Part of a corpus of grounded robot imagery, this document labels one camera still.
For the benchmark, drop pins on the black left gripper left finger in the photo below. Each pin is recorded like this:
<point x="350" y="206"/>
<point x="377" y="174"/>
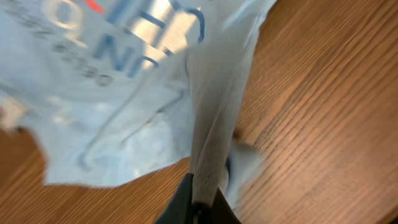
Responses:
<point x="179" y="210"/>

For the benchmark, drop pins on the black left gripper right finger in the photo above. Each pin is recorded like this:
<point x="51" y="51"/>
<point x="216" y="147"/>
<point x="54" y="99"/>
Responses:
<point x="222" y="212"/>

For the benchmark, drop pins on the light blue printed t-shirt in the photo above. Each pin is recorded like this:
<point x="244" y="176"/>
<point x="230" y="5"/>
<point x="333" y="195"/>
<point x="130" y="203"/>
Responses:
<point x="114" y="95"/>

